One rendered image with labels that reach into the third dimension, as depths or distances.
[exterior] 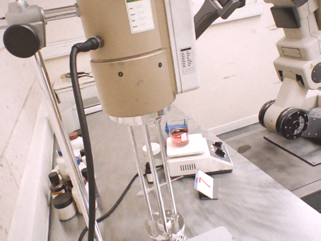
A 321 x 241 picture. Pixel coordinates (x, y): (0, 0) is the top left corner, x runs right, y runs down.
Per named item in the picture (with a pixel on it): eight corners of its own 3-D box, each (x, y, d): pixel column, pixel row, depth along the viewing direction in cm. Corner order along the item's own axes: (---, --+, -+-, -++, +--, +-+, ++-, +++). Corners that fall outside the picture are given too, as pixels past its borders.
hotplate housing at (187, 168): (225, 151, 97) (224, 131, 94) (233, 172, 85) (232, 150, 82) (163, 159, 99) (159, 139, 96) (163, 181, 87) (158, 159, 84)
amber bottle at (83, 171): (101, 194, 86) (93, 168, 82) (90, 201, 84) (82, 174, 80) (95, 190, 89) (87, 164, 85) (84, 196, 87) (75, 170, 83)
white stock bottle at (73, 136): (74, 155, 114) (67, 131, 109) (89, 153, 113) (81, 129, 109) (70, 163, 108) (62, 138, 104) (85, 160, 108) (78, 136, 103)
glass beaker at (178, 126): (193, 140, 91) (190, 116, 88) (187, 150, 86) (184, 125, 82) (173, 139, 94) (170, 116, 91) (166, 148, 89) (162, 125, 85)
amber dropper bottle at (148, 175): (145, 180, 89) (141, 161, 87) (153, 176, 90) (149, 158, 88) (149, 184, 87) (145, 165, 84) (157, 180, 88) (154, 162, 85)
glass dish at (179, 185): (166, 190, 83) (165, 184, 82) (176, 180, 87) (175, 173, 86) (182, 194, 80) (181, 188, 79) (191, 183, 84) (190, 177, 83)
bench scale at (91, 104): (117, 106, 163) (115, 99, 161) (73, 119, 155) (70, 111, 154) (110, 99, 180) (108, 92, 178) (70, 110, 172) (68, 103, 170)
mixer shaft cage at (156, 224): (177, 218, 52) (155, 92, 42) (193, 244, 46) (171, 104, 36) (143, 231, 50) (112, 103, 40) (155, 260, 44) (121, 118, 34)
